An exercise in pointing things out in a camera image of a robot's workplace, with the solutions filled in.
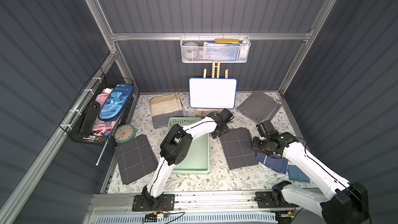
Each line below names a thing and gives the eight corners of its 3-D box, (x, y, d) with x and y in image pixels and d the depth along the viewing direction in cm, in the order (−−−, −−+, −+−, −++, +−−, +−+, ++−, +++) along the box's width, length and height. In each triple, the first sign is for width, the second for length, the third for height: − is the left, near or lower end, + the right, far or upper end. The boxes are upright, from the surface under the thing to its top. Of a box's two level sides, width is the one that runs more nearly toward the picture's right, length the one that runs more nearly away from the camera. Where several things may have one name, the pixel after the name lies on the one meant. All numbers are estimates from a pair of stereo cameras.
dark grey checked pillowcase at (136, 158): (125, 185, 81) (123, 184, 79) (116, 148, 94) (114, 146, 92) (159, 166, 87) (158, 165, 85) (146, 133, 100) (145, 132, 98)
